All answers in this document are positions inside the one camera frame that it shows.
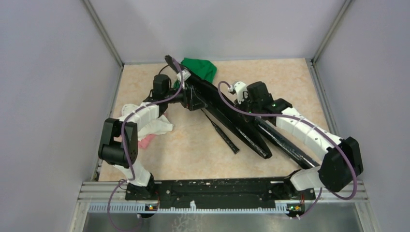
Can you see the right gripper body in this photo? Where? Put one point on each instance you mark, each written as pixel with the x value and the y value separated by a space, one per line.
pixel 247 106

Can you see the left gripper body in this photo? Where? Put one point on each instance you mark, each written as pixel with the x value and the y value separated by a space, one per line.
pixel 187 102

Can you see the black racket bag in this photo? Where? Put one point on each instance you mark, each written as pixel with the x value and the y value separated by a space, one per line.
pixel 220 110

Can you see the badminton racket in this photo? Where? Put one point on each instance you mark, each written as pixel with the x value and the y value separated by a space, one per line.
pixel 221 134

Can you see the black shuttlecock tube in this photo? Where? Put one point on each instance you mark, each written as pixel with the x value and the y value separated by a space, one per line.
pixel 290 149

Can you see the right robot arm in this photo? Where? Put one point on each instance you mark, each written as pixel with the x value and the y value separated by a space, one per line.
pixel 341 158

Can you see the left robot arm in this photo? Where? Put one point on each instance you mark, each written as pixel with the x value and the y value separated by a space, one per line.
pixel 119 139

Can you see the green cloth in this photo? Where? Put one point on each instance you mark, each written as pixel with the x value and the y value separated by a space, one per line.
pixel 204 69

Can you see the white towel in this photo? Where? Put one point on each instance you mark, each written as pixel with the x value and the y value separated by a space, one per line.
pixel 157 126

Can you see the pink cloth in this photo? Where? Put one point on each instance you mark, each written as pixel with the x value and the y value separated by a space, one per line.
pixel 144 143

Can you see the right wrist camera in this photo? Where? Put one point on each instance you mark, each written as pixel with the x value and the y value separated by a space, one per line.
pixel 240 90

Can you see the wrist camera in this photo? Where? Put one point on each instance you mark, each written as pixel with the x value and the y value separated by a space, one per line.
pixel 184 74
pixel 240 90

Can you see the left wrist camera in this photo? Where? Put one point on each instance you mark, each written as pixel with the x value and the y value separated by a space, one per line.
pixel 184 74

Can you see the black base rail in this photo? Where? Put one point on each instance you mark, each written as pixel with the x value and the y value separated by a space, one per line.
pixel 232 194

